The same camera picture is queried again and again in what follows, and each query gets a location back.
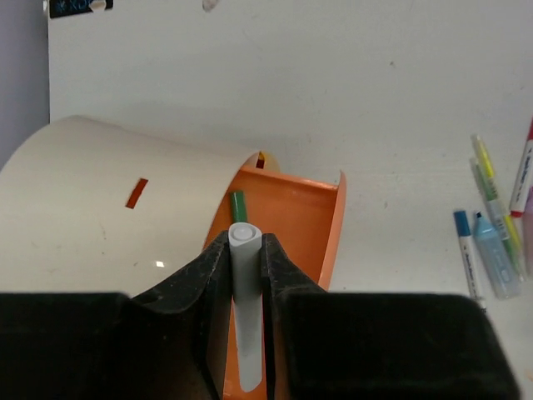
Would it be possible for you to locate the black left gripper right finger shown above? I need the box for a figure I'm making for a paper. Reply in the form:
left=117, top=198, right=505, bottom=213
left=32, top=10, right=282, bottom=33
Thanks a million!
left=260, top=234, right=521, bottom=399

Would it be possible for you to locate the green highlighter pen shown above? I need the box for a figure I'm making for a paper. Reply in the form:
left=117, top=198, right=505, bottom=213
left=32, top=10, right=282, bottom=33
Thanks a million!
left=470, top=157, right=526, bottom=283

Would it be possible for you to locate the pink purple highlighter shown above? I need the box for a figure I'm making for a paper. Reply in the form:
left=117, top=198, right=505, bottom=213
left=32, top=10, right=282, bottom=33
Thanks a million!
left=522, top=192, right=532, bottom=263

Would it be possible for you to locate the green capped white marker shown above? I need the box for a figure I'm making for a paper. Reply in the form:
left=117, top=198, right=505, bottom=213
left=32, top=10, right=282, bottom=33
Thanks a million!
left=229, top=191, right=248, bottom=223

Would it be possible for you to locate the light blue highlighter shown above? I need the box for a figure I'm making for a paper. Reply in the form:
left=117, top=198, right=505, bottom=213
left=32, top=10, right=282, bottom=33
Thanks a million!
left=474, top=212, right=521, bottom=300

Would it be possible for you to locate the white grey marker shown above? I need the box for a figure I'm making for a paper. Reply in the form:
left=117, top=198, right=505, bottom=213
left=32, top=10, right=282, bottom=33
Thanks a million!
left=228, top=222, right=263, bottom=393

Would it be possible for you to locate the orange top drawer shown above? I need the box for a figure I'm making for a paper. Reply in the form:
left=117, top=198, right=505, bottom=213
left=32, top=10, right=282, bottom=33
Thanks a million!
left=204, top=167, right=346, bottom=399

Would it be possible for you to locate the red capped white marker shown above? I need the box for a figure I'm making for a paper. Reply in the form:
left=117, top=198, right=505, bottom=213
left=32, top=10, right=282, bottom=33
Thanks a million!
left=509, top=127, right=533, bottom=218

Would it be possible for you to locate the blue capped white marker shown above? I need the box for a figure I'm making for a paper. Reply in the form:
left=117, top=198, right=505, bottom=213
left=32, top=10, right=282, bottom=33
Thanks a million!
left=453, top=210, right=487, bottom=313

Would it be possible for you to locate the cream cylindrical drawer organizer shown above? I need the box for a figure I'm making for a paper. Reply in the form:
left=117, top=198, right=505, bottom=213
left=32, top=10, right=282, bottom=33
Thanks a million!
left=1, top=117, right=259, bottom=296

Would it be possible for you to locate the yellow highlighter pen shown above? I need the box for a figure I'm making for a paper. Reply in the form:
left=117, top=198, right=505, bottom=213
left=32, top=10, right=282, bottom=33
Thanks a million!
left=471, top=135, right=526, bottom=282

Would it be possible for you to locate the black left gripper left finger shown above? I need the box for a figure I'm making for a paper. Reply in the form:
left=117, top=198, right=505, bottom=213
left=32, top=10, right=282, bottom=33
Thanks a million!
left=1, top=233, right=231, bottom=399

